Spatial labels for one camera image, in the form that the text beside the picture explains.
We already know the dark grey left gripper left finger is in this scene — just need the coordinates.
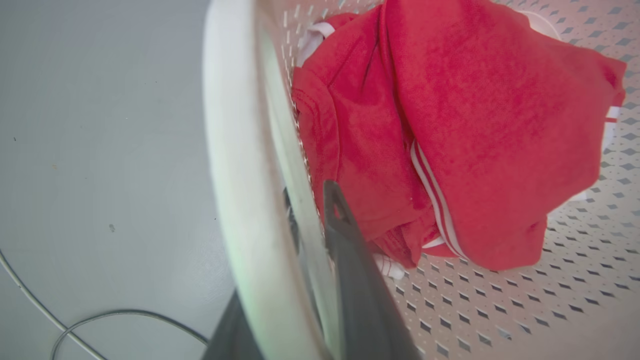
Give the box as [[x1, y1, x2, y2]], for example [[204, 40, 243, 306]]
[[201, 187, 301, 360]]

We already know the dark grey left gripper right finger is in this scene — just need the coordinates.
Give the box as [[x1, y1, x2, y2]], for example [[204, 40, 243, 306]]
[[323, 180, 422, 360]]

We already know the white perforated laundry basket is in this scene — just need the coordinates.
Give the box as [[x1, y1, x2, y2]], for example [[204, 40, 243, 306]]
[[202, 0, 640, 360]]

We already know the red garment with white stripes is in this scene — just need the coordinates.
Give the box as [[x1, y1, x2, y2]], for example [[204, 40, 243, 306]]
[[291, 0, 627, 271]]

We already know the thin grey floor cable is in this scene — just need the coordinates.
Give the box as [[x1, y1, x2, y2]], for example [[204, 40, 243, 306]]
[[0, 249, 209, 360]]

